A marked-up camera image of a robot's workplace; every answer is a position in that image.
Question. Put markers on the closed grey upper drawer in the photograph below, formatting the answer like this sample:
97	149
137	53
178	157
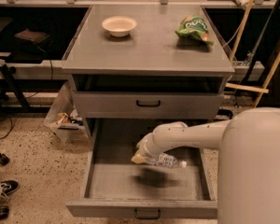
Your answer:
147	105

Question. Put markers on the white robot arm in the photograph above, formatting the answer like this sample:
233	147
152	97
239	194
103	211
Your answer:
248	174

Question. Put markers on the grey drawer cabinet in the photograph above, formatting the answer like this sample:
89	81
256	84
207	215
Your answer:
152	58

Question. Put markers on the white paper bowl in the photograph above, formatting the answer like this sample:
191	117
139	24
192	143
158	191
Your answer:
119	26

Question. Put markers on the clear plastic storage bin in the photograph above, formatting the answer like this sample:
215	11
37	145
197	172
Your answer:
63	118

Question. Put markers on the black chair caster wheel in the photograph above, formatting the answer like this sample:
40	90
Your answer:
4	160

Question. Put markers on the open grey bottom drawer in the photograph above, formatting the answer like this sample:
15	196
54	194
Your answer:
115	187

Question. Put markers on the wooden stick frame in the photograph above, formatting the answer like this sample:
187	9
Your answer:
250	56

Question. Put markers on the blue label plastic bottle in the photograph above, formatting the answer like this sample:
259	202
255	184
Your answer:
166	161

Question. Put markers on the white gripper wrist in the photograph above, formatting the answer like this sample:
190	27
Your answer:
144	145

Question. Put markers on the dark notebook on shelf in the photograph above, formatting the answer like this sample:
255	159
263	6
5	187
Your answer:
31	37

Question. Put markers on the black and white sneaker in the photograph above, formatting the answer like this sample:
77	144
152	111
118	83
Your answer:
8	187

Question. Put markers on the green chip bag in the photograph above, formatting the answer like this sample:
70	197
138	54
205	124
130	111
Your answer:
194	27

